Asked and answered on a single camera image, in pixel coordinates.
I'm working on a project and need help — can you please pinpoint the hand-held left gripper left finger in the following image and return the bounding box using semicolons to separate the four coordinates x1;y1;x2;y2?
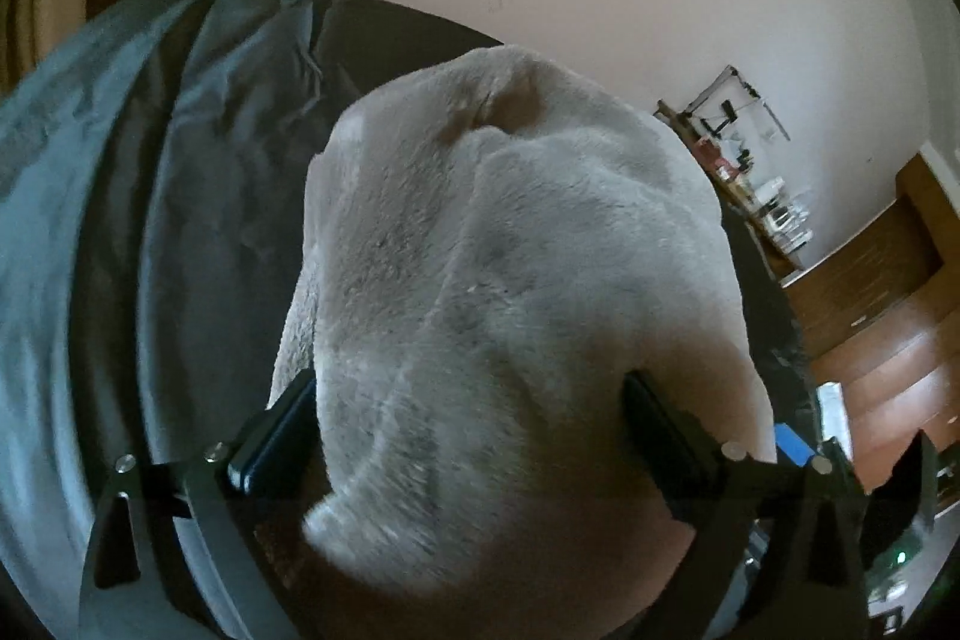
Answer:
79;368;320;640

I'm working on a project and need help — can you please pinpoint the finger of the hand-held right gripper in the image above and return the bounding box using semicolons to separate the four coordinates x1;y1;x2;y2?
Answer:
776;422;835;470

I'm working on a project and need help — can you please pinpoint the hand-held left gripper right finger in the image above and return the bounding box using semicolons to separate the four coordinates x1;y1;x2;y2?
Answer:
621;370;875;640

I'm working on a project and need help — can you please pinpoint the grey fleece sweater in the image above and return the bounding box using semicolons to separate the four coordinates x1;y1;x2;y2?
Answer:
270;44;778;640

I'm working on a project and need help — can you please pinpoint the cluttered wooden shelf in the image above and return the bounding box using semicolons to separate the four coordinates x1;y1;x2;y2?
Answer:
655;98;942;360

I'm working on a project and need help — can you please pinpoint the blue-grey quilt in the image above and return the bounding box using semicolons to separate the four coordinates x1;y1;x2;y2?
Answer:
0;0;357;618

